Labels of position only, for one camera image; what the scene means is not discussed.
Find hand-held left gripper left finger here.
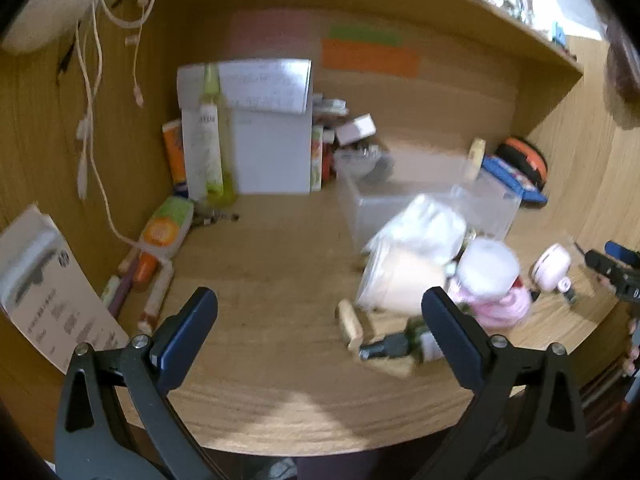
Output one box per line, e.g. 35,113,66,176
54,287,221,480

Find fruit-print box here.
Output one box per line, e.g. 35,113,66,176
310,125,326,192

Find cork stopper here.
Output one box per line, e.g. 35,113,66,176
336,299,365,352

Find metal keys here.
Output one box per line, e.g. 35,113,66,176
192,209,241,227

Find white slim tube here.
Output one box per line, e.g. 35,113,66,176
137,265,176,334

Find orange sticky note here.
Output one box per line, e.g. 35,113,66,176
321,39,421,79

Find clutter of small shelf items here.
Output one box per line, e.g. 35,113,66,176
430,0,572,56

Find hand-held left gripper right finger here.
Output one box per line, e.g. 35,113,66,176
421,286,588,480

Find blue pencil case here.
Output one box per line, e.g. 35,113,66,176
480,155,548,206

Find purple stick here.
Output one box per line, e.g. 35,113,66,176
107,260,139,319

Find white green tube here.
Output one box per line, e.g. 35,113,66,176
181,104,224,202

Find white printed manual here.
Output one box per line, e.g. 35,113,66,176
0,203,131,376

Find white cable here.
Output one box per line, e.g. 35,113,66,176
99,0,166,107
74,0,138,261

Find green orange tube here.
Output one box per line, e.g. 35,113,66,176
137,196,195,261

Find small white box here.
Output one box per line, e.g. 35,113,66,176
334,114,377,146

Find green sticky note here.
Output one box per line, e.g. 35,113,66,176
327,24,404,46

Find cream tube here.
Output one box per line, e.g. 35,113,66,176
462,138,487,181

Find beige cloth pouch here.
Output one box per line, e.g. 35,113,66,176
356,247,451,313

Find bowl of glass beads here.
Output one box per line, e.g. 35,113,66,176
334,144,393,181

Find white cloth pouch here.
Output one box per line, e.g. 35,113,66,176
365,194,468,266

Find pink sticky note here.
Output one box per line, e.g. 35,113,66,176
227,10,313,61

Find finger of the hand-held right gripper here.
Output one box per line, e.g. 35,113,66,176
584,248,632,287
604,240,640,267

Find dark green small bottle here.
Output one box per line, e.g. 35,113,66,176
359,321,446,365

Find printed white paper sheet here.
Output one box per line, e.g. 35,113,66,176
177,59,312,115

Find pink ribbed tube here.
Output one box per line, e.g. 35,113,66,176
447,280,533,331

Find white fluffy roll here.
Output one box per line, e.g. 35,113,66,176
457,238,521,297

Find stack of booklets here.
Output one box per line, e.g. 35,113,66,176
312,92,349,126

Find white plastic appliance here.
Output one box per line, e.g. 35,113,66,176
0,0,114,54

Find small red box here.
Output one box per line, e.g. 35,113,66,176
322,130,337,181

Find clear plastic storage box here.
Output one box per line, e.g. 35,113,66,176
336,157,523,256

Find white paper folder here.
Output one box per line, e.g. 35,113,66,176
181,107,313,196

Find orange lip balm stick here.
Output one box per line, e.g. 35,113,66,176
131,252,159,291

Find yellow-green spray bottle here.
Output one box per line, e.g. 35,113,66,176
201,63,239,207

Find person's right hand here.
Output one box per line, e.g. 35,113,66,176
622,317,640,377

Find orange black zip case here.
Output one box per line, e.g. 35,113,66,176
495,136,549,193

